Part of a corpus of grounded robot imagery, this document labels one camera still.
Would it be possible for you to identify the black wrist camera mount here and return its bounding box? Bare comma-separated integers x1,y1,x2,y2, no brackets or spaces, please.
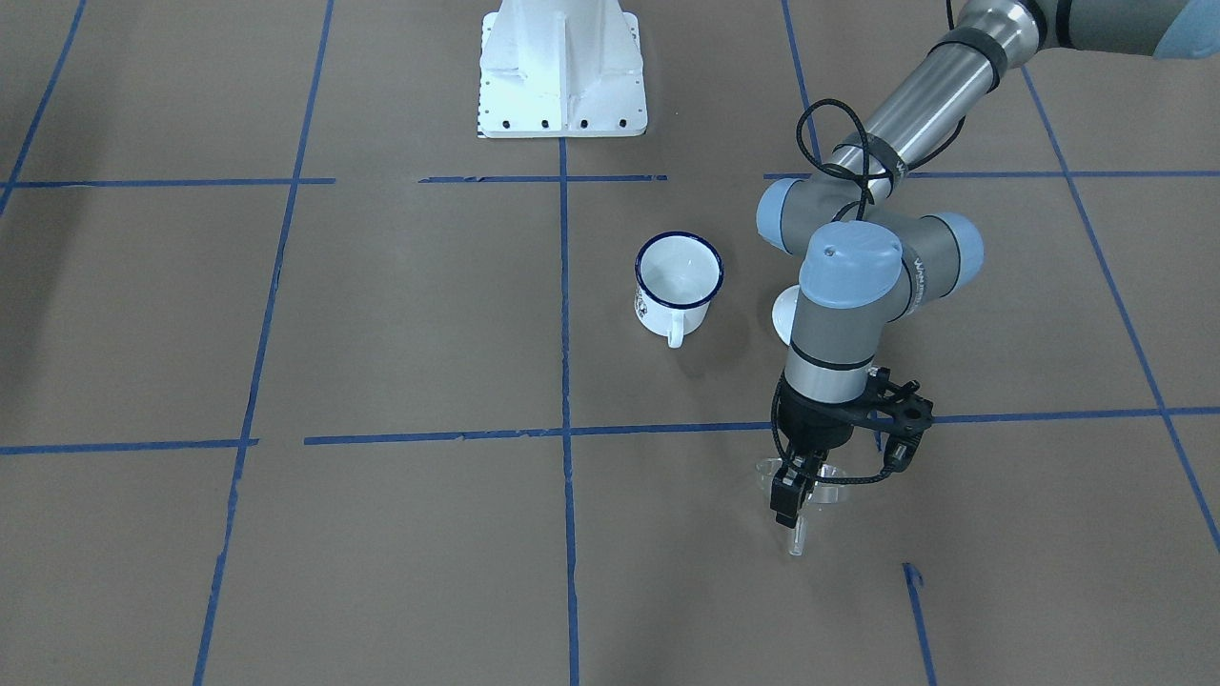
864,367,935,476

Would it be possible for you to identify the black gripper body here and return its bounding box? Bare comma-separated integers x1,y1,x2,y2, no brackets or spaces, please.
770,376,865,457

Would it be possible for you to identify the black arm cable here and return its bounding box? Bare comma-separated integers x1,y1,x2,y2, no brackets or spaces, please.
770,0,974,492

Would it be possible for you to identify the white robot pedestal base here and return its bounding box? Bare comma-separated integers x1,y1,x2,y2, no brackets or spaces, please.
477,1,649,139

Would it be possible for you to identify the white enamel cup lid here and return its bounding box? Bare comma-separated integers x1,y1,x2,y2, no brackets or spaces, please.
771,284,802,345

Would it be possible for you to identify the clear plastic funnel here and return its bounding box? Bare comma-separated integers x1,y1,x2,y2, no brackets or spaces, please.
755,457,849,557

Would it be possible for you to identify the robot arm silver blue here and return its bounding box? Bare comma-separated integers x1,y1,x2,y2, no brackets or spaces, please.
756,1,1218,530

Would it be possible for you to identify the white enamel cup blue rim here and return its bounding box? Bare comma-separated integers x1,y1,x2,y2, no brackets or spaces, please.
633,231,723,349

